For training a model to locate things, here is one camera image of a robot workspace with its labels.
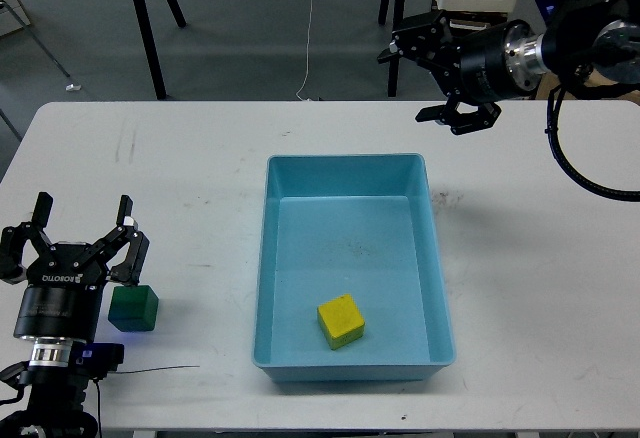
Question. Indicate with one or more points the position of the cardboard box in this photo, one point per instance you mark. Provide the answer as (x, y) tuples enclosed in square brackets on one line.
[(591, 87)]

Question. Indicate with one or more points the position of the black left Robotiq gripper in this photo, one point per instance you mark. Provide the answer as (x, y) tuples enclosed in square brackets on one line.
[(62, 303)]

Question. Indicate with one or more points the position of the green wooden block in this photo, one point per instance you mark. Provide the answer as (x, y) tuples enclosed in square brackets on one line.
[(133, 309)]

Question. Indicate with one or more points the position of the blue plastic bin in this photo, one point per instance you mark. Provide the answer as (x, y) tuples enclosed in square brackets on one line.
[(360, 225)]

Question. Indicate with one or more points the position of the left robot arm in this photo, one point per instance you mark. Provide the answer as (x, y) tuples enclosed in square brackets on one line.
[(55, 377)]

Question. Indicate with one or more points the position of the yellow wooden block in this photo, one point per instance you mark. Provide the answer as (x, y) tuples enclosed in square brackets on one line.
[(341, 321)]

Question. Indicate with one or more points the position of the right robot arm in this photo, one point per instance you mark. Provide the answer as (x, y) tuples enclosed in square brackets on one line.
[(591, 46)]

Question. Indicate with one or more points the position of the black drawer box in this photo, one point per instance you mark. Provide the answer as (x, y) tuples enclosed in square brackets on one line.
[(460, 18)]

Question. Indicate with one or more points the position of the wooden cabinet chair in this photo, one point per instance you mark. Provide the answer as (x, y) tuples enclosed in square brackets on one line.
[(14, 18)]

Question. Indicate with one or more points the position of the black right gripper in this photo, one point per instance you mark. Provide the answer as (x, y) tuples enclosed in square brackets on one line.
[(479, 69)]

